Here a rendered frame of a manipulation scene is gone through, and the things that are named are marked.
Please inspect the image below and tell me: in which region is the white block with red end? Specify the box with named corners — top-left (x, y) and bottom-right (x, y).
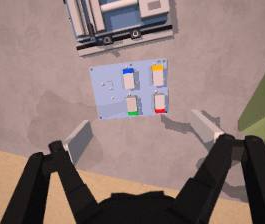
top-left (154, 93), bottom-right (165, 113)

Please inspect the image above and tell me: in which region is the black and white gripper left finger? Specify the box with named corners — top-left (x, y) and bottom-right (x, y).
top-left (0, 120), bottom-right (112, 224)

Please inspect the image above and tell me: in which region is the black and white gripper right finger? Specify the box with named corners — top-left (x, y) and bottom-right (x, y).
top-left (155, 109), bottom-right (265, 224)

